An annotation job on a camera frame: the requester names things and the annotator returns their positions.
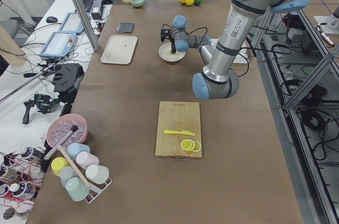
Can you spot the grey folded cloth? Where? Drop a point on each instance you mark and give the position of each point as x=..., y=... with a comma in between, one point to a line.
x=125, y=27

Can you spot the pale green cup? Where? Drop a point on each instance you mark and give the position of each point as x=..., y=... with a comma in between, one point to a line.
x=97, y=173

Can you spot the pink ice bowl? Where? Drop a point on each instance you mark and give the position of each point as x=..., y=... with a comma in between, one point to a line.
x=62, y=125

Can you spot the lemon slice front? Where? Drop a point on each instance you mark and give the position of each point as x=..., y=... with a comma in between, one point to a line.
x=187, y=144

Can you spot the pink cup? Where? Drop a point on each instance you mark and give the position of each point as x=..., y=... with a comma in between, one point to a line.
x=85, y=159

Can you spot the yellow toy lemon upper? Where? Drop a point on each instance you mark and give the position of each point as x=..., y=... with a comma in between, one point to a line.
x=189, y=2

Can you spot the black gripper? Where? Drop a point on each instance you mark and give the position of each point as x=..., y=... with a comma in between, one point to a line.
x=173, y=42

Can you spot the light blue cup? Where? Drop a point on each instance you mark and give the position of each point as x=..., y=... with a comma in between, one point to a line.
x=75, y=148

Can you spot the teach pendant far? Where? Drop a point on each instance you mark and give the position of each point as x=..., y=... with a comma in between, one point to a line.
x=72, y=22

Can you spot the aluminium frame post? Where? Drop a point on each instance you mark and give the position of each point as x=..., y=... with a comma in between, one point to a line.
x=80, y=8

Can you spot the wooden cutting board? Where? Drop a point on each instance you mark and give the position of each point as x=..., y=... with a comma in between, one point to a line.
x=177, y=116

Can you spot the cream rabbit tray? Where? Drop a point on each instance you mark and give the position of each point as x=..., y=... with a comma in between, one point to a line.
x=119, y=50

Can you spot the mint cup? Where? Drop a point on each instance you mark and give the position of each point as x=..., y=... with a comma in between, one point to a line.
x=76, y=189

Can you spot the black computer mouse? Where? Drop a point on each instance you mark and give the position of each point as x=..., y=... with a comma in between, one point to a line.
x=51, y=19

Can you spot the grey cup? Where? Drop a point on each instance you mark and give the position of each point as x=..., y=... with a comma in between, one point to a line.
x=67, y=173

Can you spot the mint green bowl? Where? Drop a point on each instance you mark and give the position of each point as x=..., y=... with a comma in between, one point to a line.
x=137, y=3

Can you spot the white cup rack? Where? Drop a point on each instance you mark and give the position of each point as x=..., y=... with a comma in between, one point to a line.
x=95, y=190

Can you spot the lemon slice back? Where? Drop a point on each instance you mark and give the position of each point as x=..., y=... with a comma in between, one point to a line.
x=197, y=147

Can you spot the teach pendant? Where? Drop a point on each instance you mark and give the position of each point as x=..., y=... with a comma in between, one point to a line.
x=72, y=22
x=59, y=44

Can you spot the black camera tripod mount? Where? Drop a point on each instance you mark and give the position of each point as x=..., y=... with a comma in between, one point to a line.
x=67, y=79

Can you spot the steel scoop in bowl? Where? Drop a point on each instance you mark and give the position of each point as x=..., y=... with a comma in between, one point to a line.
x=51, y=152

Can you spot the yellow plastic knife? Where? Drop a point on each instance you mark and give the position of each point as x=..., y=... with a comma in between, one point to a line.
x=182, y=132

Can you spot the teach pendant near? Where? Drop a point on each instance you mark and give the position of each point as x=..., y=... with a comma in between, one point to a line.
x=59, y=44

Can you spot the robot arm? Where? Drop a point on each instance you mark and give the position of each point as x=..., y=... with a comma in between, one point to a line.
x=217, y=79

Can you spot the lemon slice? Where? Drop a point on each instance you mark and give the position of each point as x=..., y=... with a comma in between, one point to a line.
x=187, y=144
x=197, y=147

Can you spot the wooden rack handle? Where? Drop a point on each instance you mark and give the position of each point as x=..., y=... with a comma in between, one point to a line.
x=75, y=168

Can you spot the yellow cup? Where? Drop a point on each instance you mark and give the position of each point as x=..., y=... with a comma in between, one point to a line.
x=58, y=164

